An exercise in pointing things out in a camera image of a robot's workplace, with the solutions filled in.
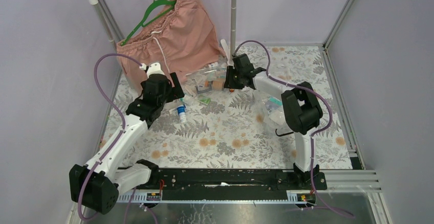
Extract clear zip bag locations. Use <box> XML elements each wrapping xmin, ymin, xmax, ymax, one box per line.
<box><xmin>181</xmin><ymin>62</ymin><xmax>227</xmax><ymax>97</ymax></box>

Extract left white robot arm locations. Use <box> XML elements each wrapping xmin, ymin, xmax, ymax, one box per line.
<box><xmin>69</xmin><ymin>73</ymin><xmax>184</xmax><ymax>214</ymax></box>

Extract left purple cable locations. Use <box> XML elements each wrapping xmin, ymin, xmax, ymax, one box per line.
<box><xmin>77</xmin><ymin>53</ymin><xmax>145</xmax><ymax>220</ymax></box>

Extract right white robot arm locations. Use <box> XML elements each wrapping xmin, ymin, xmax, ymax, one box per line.
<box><xmin>224</xmin><ymin>54</ymin><xmax>323</xmax><ymax>189</ymax></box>

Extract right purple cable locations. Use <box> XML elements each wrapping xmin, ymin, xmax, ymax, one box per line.
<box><xmin>233</xmin><ymin>40</ymin><xmax>355</xmax><ymax>220</ymax></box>

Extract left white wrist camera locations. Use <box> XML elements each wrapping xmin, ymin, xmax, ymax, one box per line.
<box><xmin>139</xmin><ymin>62</ymin><xmax>165</xmax><ymax>77</ymax></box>

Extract brown medicine bottle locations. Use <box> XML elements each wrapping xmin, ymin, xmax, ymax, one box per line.
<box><xmin>205</xmin><ymin>80</ymin><xmax>224</xmax><ymax>92</ymax></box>

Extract purple cable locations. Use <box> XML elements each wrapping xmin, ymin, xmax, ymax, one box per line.
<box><xmin>77</xmin><ymin>53</ymin><xmax>145</xmax><ymax>220</ymax></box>
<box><xmin>233</xmin><ymin>40</ymin><xmax>355</xmax><ymax>220</ymax></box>

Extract green small medicine box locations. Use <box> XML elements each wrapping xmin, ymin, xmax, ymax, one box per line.
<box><xmin>199</xmin><ymin>97</ymin><xmax>211</xmax><ymax>105</ymax></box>

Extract clear plastic kit box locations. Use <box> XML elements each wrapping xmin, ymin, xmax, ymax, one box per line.
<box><xmin>253</xmin><ymin>91</ymin><xmax>294</xmax><ymax>137</ymax></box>

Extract white gauze pack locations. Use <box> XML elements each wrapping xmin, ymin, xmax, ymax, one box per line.
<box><xmin>267</xmin><ymin>109</ymin><xmax>286</xmax><ymax>125</ymax></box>

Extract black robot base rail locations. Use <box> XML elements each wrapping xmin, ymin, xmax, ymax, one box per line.
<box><xmin>137</xmin><ymin>168</ymin><xmax>328</xmax><ymax>201</ymax></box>

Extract blue white medicine bottle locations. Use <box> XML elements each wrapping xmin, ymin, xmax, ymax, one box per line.
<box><xmin>176</xmin><ymin>104</ymin><xmax>187</xmax><ymax>124</ymax></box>

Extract pink fabric shorts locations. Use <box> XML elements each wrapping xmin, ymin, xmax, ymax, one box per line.
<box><xmin>117</xmin><ymin>0</ymin><xmax>225</xmax><ymax>93</ymax></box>

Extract floral table mat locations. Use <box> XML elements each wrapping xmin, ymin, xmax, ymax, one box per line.
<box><xmin>121</xmin><ymin>43</ymin><xmax>352</xmax><ymax>169</ymax></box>

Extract green clothes hanger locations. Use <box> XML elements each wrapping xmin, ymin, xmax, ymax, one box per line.
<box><xmin>120</xmin><ymin>0</ymin><xmax>177</xmax><ymax>46</ymax></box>

